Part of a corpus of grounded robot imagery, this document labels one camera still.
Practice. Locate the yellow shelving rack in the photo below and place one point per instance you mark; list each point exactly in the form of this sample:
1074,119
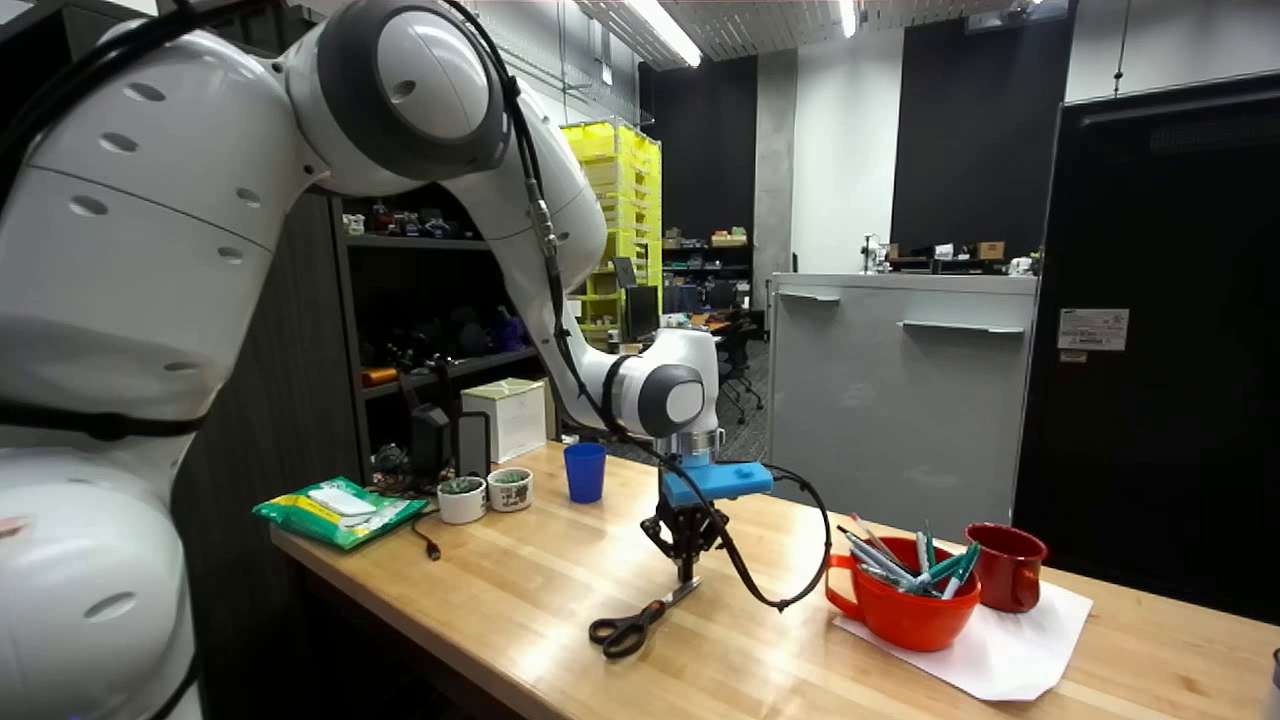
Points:
624,184

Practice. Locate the dark red mug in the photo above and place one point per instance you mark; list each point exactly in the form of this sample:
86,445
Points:
1004,567

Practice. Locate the white pot with plant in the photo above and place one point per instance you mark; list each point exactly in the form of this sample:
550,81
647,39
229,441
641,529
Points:
510,489
463,500

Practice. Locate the grey partition cabinet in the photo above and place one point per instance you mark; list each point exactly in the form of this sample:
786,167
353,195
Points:
893,415

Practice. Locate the black desktop speaker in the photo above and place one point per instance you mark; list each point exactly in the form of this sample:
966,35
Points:
430,445
472,445

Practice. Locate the white paper sheet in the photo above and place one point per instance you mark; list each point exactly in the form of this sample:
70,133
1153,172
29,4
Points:
1012,663

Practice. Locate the blue plastic cup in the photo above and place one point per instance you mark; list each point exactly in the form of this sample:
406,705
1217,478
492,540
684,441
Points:
586,472

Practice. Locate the black storage shelf unit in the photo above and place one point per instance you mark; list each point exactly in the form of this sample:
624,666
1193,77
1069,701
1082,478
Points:
280,401

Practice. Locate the black computer monitor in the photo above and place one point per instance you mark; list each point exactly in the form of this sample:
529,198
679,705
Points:
641,308

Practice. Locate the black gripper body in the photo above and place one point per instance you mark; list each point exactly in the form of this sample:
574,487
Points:
688,522

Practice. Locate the white cardboard box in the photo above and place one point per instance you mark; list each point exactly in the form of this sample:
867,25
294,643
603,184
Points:
512,423

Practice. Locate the white cabinet label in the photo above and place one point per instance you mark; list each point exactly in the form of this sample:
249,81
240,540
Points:
1094,330

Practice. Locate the long ceiling light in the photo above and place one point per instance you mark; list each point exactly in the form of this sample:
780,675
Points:
846,18
663,31

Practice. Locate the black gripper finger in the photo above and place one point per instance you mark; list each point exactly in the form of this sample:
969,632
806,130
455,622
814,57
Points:
711,551
667,547

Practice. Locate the tall black cabinet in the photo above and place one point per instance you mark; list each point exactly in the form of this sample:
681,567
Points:
1160,441

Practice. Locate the teal marker pen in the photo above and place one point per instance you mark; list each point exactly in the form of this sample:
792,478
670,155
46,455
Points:
928,560
950,569

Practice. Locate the red bowl with markers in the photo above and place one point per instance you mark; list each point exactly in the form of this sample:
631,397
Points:
904,622

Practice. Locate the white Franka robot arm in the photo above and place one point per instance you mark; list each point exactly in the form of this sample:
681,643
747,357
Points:
134,264

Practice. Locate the black wall panel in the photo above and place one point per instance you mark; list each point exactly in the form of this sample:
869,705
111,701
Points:
980,133

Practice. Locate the green wipes packet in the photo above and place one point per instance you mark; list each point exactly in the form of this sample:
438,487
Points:
333,515

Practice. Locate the grey marker pen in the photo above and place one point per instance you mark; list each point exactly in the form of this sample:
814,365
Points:
874,555

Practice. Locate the black office chair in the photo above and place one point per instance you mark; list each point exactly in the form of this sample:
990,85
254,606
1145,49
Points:
740,365

